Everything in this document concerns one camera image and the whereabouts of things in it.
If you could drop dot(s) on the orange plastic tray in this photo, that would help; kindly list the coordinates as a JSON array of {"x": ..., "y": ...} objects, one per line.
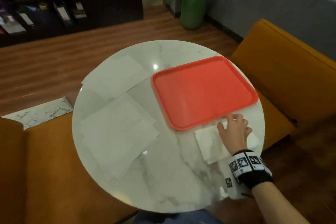
[{"x": 204, "y": 92}]

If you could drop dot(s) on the black right wristband with markers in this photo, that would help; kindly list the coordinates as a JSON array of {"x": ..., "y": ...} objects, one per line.
[{"x": 254, "y": 176}]

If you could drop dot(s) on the person's right hand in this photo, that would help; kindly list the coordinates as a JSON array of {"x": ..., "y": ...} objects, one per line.
[{"x": 235, "y": 134}]

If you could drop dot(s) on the dark binder with white label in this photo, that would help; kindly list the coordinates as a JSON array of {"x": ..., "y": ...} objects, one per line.
[
  {"x": 63, "y": 13},
  {"x": 26, "y": 19},
  {"x": 80, "y": 11}
]

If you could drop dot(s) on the black display bookshelf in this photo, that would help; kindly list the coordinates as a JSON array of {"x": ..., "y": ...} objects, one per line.
[{"x": 105, "y": 0}]

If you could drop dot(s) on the green plant pot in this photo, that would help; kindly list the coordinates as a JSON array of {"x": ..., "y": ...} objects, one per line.
[{"x": 193, "y": 11}]

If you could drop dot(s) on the spread white napkins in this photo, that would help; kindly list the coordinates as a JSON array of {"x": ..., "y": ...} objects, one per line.
[{"x": 118, "y": 132}]

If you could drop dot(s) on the person's right forearm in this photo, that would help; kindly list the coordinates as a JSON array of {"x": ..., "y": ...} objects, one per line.
[{"x": 275, "y": 205}]

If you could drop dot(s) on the white booklet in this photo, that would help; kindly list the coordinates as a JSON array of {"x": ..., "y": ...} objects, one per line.
[{"x": 13, "y": 27}]

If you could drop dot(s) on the white paper napkin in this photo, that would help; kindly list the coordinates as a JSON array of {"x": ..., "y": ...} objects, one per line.
[{"x": 210, "y": 139}]

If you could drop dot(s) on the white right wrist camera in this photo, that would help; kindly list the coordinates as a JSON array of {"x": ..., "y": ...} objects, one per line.
[{"x": 233, "y": 184}]

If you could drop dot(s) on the pale patterned rug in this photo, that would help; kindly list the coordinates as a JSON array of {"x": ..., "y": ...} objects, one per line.
[{"x": 39, "y": 115}]

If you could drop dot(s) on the person's blue jeans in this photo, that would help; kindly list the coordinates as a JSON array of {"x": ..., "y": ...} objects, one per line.
[{"x": 178, "y": 218}]

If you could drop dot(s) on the mustard yellow upholstered chair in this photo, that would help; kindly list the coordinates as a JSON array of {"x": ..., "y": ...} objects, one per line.
[
  {"x": 39, "y": 179},
  {"x": 283, "y": 74}
]

